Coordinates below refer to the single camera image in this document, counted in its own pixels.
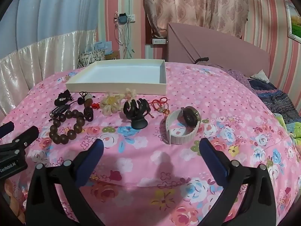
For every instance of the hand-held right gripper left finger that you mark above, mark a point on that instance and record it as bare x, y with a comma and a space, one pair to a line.
92, 160

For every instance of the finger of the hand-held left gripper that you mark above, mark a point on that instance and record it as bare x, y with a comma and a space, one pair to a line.
6, 128
27, 135

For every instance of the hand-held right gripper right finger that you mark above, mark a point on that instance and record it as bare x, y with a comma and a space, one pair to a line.
212, 161

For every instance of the white band wristwatch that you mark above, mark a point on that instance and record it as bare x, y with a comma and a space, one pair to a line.
183, 139

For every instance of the black hair claw clip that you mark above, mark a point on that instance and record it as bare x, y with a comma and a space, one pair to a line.
137, 122

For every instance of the white shallow box tray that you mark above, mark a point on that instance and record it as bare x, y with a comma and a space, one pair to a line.
117, 73

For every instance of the pink floral bedsheet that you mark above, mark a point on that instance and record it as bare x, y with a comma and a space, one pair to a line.
164, 169

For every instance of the white satin curtain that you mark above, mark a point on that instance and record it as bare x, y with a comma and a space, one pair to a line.
35, 58

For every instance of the green cartoon blanket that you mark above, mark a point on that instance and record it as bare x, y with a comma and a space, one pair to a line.
291, 127

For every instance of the purple dotted cloth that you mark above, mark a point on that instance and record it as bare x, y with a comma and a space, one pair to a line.
239, 77

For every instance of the dark patterned blanket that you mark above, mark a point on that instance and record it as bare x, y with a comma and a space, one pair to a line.
279, 98

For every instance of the white pillow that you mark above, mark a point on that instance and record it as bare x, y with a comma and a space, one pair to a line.
259, 75

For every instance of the black and white patterned bag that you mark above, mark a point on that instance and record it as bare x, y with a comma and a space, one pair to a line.
90, 58

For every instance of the light blue paper bag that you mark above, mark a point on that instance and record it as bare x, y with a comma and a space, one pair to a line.
103, 47

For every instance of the pink headboard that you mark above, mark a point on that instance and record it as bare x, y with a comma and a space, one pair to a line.
211, 44

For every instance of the pale blue curtain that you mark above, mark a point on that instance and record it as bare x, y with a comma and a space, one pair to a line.
47, 9

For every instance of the white power strip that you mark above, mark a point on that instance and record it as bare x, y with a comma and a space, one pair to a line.
160, 41

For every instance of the blue charger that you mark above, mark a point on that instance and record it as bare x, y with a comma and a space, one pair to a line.
122, 18

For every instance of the pink patterned curtain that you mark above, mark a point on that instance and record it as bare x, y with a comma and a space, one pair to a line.
188, 4

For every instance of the framed picture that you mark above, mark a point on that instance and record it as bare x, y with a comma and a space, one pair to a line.
295, 23

